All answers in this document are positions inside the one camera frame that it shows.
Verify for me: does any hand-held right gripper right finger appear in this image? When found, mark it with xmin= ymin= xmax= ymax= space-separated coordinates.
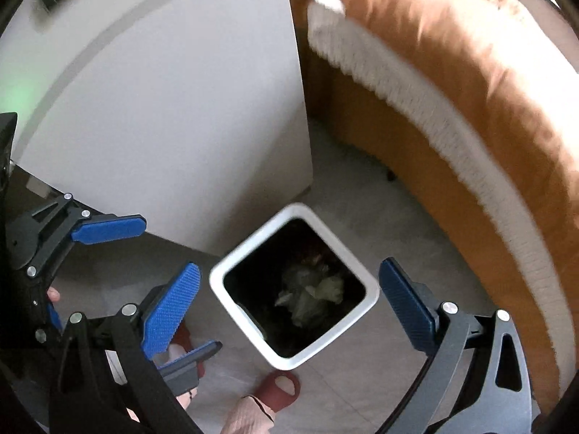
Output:
xmin=377 ymin=257 xmax=532 ymax=434

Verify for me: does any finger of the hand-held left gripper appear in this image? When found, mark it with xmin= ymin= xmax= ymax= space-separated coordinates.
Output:
xmin=158 ymin=340 xmax=223 ymax=397
xmin=25 ymin=193 xmax=148 ymax=278

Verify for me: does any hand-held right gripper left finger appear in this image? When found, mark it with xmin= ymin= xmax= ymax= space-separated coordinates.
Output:
xmin=49 ymin=260 xmax=204 ymax=434

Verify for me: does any white square bin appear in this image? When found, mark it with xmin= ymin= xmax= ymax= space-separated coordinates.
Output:
xmin=209 ymin=203 xmax=381 ymax=370

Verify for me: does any white tissue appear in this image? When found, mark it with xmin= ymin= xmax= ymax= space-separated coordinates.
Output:
xmin=276 ymin=264 xmax=329 ymax=328

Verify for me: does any red slipper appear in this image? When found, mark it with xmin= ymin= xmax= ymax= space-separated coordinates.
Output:
xmin=174 ymin=320 xmax=207 ymax=378
xmin=252 ymin=370 xmax=302 ymax=410

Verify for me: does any person's leg in pink pants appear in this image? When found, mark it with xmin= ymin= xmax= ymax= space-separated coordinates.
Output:
xmin=221 ymin=395 xmax=277 ymax=434

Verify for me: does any wooden desk with shelves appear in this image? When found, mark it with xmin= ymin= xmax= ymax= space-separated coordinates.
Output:
xmin=9 ymin=0 xmax=314 ymax=256

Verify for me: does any white fringed bed cloth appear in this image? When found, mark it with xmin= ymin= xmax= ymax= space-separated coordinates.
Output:
xmin=308 ymin=0 xmax=567 ymax=350

